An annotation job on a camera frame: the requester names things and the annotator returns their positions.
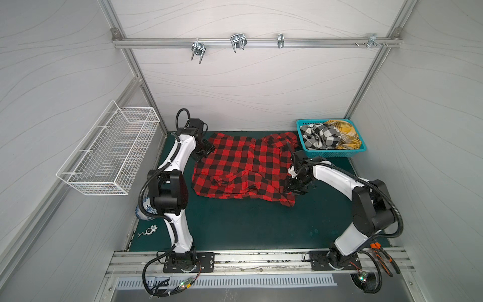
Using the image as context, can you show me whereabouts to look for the red black plaid shirt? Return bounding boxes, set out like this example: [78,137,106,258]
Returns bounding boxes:
[191,132,299,207]

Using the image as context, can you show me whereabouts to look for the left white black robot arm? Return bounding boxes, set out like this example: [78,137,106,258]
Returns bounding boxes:
[138,118,215,265]

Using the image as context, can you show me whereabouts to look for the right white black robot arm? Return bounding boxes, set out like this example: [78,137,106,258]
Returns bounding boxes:
[286,151,404,269]

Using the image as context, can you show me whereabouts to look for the black white plaid shirt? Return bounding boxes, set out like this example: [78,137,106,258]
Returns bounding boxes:
[300,123,342,150]

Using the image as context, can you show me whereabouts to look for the yellow plaid shirt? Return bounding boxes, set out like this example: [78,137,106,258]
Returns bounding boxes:
[325,120,362,150]

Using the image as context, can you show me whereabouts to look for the blue white ceramic bowl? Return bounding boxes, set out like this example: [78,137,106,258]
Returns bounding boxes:
[135,204,157,221]

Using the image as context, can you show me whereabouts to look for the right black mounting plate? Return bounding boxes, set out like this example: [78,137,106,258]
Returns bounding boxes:
[309,249,362,271]

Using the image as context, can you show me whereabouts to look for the black mounting plate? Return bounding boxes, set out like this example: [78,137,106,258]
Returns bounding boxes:
[163,252,215,274]
[309,249,362,271]

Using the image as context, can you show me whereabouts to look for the metal U-bolt clamp left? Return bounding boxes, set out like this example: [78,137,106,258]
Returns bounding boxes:
[191,40,206,64]

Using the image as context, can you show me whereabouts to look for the metal u-bolt clamp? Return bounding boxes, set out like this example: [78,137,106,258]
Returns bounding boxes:
[230,33,247,53]
[191,40,206,64]

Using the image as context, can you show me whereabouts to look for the small metal clamp piece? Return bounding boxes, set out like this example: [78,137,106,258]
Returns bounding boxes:
[137,225,158,238]

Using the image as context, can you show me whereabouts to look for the metal U-bolt clamp middle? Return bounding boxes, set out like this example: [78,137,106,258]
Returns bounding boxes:
[230,33,247,53]

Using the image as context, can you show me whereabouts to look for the orange black pliers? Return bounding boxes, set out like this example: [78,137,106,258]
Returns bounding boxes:
[370,242,401,277]

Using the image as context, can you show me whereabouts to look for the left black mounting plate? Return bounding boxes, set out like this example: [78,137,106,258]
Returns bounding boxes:
[163,252,215,274]

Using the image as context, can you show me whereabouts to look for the white wire basket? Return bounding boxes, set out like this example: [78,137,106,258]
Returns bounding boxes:
[56,100,160,196]

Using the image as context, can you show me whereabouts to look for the white slotted cable duct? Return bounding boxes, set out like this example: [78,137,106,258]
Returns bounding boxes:
[116,273,338,290]

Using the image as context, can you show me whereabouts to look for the aluminium cross rail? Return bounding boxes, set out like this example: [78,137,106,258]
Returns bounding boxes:
[113,36,403,49]

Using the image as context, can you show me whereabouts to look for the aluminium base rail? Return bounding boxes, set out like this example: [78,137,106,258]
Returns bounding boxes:
[105,247,416,278]

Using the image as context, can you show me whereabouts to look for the small metal ring clamp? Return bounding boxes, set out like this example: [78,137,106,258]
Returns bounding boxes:
[277,33,285,49]

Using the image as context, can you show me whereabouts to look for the metal bracket with bolts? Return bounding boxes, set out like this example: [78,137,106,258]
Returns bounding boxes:
[355,34,389,49]

